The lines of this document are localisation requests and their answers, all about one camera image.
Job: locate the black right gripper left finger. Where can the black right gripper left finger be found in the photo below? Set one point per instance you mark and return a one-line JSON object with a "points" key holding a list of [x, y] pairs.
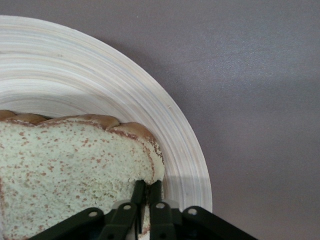
{"points": [[120, 220]]}

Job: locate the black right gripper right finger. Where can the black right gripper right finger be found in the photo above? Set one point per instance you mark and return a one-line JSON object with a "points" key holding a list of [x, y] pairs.
{"points": [[162, 220]]}

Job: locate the round light wooden plate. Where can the round light wooden plate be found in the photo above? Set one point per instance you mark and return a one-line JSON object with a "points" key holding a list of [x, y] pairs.
{"points": [[75, 75]]}

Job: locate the slice of brown bread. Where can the slice of brown bread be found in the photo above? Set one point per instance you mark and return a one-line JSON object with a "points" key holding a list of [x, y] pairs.
{"points": [[62, 175]]}

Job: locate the brown table cover mat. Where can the brown table cover mat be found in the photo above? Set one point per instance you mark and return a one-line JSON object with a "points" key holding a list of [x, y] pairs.
{"points": [[250, 100]]}

